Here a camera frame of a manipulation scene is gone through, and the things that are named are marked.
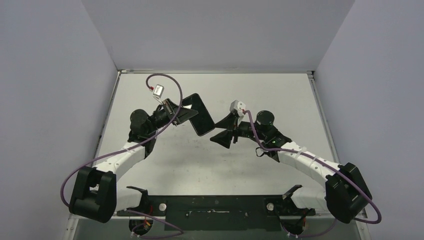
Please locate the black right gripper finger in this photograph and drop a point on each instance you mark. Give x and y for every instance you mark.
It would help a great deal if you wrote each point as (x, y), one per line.
(224, 138)
(226, 122)

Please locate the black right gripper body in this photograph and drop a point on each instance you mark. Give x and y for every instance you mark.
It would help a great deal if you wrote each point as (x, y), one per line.
(235, 129)

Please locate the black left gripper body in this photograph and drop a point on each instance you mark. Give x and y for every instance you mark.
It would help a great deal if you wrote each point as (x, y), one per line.
(168, 108)

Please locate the black phone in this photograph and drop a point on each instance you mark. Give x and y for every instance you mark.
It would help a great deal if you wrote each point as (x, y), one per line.
(202, 122)

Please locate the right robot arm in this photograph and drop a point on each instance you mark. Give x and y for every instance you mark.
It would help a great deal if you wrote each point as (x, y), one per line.
(343, 191)

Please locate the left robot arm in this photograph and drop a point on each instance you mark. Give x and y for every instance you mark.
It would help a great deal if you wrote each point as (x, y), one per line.
(95, 193)

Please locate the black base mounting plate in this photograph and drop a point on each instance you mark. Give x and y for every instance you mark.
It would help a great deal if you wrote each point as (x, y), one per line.
(271, 213)

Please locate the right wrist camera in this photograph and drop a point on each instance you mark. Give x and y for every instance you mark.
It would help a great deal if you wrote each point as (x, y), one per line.
(237, 108)

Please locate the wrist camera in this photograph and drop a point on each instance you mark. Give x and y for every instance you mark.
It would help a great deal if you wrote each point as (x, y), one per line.
(158, 91)
(237, 108)

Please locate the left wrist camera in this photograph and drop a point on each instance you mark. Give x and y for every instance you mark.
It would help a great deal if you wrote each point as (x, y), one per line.
(158, 91)

